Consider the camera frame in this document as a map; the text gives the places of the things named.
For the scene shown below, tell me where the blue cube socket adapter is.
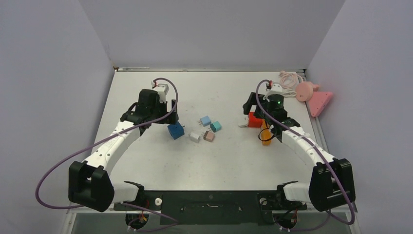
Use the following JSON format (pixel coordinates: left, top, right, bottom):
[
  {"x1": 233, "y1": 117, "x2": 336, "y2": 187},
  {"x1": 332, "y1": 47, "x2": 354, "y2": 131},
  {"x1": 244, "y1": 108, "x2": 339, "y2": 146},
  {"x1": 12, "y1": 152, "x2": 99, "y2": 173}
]
[{"x1": 167, "y1": 121, "x2": 185, "y2": 140}]

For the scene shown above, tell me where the red cube socket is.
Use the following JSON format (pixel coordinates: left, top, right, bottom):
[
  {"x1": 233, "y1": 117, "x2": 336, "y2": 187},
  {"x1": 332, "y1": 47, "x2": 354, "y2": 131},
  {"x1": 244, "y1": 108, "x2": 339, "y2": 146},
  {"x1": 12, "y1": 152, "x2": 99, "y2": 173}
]
[{"x1": 248, "y1": 112, "x2": 263, "y2": 128}]

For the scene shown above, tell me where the white plug charger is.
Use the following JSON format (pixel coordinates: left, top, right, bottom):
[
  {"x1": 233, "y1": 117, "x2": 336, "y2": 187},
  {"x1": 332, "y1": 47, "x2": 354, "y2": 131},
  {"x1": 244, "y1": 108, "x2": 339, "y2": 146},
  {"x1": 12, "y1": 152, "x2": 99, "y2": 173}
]
[{"x1": 188, "y1": 132, "x2": 201, "y2": 143}]

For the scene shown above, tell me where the orange power strip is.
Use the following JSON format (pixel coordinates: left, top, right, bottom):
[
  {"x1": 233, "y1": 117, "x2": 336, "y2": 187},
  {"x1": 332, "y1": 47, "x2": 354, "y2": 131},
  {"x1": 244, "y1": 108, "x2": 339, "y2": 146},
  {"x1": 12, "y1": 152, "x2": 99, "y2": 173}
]
[{"x1": 259, "y1": 119, "x2": 272, "y2": 146}]

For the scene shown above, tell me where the light blue plug charger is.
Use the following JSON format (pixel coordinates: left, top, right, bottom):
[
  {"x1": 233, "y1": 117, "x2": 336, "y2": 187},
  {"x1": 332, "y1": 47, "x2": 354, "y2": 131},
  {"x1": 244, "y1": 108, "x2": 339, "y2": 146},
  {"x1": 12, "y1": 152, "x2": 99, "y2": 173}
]
[{"x1": 199, "y1": 116, "x2": 211, "y2": 127}]

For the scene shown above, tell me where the pink brown plug charger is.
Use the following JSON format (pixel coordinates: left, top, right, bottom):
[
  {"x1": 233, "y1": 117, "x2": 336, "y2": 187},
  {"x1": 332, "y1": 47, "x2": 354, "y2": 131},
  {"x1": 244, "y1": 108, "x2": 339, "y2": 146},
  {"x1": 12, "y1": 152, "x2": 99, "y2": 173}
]
[{"x1": 203, "y1": 131, "x2": 215, "y2": 142}]

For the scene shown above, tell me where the teal plug charger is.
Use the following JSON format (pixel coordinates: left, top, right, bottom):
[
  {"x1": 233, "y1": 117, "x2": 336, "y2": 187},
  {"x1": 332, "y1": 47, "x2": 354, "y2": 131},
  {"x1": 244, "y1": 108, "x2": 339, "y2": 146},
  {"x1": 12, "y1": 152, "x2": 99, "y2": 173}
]
[{"x1": 209, "y1": 121, "x2": 222, "y2": 133}]

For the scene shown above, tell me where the white adapter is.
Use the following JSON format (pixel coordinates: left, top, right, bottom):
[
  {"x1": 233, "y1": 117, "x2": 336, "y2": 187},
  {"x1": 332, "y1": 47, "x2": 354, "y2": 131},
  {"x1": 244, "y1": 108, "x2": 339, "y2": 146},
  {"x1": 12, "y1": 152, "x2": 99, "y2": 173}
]
[{"x1": 237, "y1": 117, "x2": 249, "y2": 128}]

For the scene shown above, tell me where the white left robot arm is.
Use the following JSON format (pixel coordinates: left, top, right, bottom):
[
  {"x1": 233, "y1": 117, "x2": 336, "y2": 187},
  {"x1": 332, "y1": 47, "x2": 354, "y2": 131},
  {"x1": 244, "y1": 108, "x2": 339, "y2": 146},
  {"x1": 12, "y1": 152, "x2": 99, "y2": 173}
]
[{"x1": 68, "y1": 84, "x2": 178, "y2": 212}]

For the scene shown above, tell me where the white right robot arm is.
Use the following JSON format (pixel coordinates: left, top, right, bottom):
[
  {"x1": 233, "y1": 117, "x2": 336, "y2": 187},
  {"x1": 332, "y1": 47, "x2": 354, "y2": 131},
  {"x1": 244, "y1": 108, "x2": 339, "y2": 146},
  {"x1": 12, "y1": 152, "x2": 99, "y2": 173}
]
[{"x1": 243, "y1": 92, "x2": 356, "y2": 212}]

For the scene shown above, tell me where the pink round socket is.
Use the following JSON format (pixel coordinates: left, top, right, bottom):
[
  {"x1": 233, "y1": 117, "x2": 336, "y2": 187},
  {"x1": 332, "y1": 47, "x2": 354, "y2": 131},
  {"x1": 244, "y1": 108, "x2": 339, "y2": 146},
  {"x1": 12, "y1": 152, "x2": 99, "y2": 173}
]
[{"x1": 295, "y1": 81, "x2": 319, "y2": 102}]

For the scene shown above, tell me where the pink triangular power strip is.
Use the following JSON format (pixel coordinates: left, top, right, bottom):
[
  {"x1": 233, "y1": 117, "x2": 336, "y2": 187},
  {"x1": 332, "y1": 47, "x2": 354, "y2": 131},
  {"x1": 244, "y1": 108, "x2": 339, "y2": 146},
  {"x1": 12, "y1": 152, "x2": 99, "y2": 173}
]
[{"x1": 307, "y1": 91, "x2": 333, "y2": 117}]

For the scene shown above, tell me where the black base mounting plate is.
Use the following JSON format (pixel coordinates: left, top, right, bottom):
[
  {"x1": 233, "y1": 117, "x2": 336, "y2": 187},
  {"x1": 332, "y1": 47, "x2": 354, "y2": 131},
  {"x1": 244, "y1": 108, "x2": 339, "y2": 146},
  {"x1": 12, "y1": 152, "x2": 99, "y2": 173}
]
[{"x1": 113, "y1": 190, "x2": 308, "y2": 226}]

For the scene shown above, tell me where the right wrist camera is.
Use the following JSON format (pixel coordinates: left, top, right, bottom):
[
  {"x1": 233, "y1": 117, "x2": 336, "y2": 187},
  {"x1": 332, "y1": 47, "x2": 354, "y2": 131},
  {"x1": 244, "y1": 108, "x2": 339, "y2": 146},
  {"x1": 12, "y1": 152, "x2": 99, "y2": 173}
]
[{"x1": 263, "y1": 81, "x2": 283, "y2": 99}]

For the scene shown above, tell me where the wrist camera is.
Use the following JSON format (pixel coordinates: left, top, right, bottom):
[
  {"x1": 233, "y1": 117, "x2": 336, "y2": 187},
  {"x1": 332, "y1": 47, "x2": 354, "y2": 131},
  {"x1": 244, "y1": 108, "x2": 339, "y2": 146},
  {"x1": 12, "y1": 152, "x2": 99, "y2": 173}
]
[
  {"x1": 263, "y1": 81, "x2": 283, "y2": 99},
  {"x1": 151, "y1": 81, "x2": 169, "y2": 103}
]

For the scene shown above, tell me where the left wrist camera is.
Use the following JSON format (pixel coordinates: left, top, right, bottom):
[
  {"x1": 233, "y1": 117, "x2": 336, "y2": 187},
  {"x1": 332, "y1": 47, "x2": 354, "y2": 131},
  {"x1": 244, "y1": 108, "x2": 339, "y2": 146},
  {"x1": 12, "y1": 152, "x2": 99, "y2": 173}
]
[{"x1": 151, "y1": 81, "x2": 169, "y2": 103}]

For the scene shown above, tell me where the pink coiled cable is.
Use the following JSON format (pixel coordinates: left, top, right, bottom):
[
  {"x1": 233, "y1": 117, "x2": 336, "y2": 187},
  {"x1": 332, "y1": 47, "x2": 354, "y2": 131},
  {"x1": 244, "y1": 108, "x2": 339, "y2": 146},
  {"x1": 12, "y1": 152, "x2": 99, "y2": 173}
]
[{"x1": 278, "y1": 70, "x2": 304, "y2": 90}]

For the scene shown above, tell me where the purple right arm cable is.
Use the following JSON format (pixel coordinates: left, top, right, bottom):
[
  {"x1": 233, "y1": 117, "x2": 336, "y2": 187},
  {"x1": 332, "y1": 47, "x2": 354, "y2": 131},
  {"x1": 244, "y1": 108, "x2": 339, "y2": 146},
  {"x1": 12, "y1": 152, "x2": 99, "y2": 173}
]
[{"x1": 255, "y1": 79, "x2": 356, "y2": 225}]

